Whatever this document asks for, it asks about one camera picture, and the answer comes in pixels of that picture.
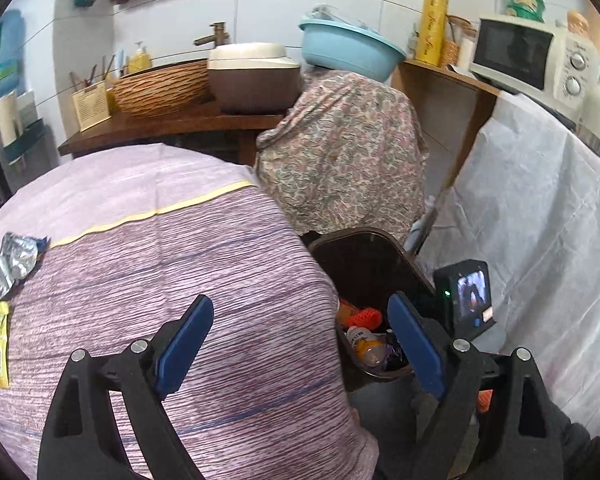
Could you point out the floral cloth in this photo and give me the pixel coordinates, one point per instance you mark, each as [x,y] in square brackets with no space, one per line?
[340,160]

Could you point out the tall yellow canister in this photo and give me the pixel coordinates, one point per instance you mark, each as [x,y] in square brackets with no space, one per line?
[432,25]

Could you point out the wicker jar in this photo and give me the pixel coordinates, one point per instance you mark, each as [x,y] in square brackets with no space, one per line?
[450,52]

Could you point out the wooden counter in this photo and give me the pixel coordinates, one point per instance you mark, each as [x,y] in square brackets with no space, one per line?
[180,127]

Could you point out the wooden side cabinet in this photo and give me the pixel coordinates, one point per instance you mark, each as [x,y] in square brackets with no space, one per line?
[430,110]

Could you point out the white bottle orange label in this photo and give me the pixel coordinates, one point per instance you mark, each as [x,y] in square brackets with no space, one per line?
[367,347]

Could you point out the red mesh sleeve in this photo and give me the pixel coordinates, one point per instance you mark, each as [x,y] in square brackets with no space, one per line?
[367,317]

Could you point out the white nonwoven cloth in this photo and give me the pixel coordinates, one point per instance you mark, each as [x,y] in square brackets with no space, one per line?
[520,210]

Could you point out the brass faucet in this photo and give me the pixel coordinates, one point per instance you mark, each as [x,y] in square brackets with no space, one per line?
[215,35]

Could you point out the blue silver snack wrapper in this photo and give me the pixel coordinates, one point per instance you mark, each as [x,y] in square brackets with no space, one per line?
[15,260]

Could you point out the tan textured jar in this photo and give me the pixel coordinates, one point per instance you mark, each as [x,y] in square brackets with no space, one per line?
[578,22]

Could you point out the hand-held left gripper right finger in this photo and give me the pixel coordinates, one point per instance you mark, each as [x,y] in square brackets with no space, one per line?
[415,345]

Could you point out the black trash bin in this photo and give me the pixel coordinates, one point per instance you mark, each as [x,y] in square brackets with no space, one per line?
[365,265]

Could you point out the white brown rice cooker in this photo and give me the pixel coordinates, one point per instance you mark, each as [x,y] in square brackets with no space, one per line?
[255,85]

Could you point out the blue water jug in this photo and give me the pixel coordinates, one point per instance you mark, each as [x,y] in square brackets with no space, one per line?
[0,60]

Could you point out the white microwave oven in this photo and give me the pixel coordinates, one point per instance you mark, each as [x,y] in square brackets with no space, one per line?
[515,50]

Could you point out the yellow soap bottle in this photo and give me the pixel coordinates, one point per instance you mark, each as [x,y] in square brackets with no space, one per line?
[140,60]

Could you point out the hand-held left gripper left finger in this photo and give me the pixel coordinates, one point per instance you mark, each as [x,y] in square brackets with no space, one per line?
[185,345]

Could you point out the light blue basin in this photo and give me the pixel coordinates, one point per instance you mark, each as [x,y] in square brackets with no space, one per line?
[350,45]

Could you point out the person's right forearm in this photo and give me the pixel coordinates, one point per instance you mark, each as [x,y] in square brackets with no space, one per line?
[575,450]

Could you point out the purple striped tablecloth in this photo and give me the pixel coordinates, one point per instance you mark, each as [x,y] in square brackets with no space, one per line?
[180,250]

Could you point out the woven basket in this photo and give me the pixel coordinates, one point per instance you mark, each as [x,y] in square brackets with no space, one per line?
[160,90]

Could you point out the beige chopstick holder box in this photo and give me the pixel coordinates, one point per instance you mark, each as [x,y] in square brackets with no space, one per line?
[90,107]

